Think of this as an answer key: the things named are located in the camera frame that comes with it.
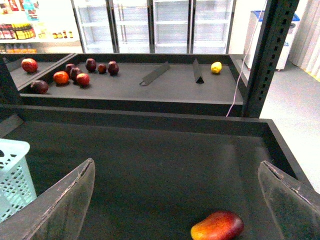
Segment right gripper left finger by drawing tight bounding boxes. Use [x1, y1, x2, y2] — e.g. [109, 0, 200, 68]
[0, 158, 96, 240]

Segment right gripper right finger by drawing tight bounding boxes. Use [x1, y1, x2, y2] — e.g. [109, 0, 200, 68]
[258, 161, 320, 240]

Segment light blue plastic basket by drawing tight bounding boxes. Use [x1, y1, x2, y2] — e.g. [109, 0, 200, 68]
[0, 138, 37, 222]

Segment dark red apple front left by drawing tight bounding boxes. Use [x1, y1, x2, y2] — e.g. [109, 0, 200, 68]
[30, 80, 49, 95]

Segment dark red apple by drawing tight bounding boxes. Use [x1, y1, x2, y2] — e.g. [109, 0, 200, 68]
[107, 60, 120, 76]
[85, 58, 97, 73]
[30, 80, 49, 95]

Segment orange red apple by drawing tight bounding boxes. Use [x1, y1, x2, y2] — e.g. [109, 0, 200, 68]
[53, 71, 69, 85]

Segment red apple centre front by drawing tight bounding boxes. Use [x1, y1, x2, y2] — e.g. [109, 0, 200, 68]
[76, 73, 90, 87]

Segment small red apple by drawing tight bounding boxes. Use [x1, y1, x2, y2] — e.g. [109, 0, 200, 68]
[97, 64, 107, 75]

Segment red apple far left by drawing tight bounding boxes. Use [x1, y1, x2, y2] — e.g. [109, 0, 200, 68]
[21, 58, 38, 74]

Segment dark red apple back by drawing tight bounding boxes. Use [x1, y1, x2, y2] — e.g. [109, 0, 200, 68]
[85, 58, 97, 73]

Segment dark red apple right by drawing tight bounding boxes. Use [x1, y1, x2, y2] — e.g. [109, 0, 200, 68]
[107, 60, 120, 76]

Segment red yellow mango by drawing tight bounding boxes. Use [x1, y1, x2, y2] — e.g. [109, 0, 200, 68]
[190, 210, 244, 240]

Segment black lower display tray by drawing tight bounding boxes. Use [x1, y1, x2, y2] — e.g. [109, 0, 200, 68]
[0, 105, 311, 240]

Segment black display tray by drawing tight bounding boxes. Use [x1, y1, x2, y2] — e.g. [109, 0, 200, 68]
[0, 105, 311, 240]
[0, 53, 247, 118]

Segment black upper display tray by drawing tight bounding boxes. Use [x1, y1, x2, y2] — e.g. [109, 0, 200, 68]
[0, 53, 247, 118]

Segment dark plum back left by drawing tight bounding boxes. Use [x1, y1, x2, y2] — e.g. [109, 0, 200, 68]
[65, 63, 75, 75]

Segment yellow lemon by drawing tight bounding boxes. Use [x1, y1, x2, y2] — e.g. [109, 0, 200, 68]
[210, 61, 222, 75]

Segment black triangular divider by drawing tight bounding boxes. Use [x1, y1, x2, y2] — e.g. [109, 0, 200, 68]
[192, 59, 204, 85]

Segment flat black metal divider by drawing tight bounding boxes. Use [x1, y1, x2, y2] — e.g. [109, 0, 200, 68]
[139, 61, 170, 87]

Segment grocery shelf with bottles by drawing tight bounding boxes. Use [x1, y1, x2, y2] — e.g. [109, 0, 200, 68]
[0, 0, 83, 54]

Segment white chest freezer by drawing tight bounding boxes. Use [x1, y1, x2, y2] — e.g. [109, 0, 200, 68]
[242, 10, 300, 72]

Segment glass door refrigerator row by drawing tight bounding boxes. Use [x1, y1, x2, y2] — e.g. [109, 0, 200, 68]
[71, 0, 236, 54]

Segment black upright shelf post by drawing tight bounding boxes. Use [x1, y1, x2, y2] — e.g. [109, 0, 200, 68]
[242, 0, 299, 118]

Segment pink cable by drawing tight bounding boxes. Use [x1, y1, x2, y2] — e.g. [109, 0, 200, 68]
[225, 0, 268, 118]

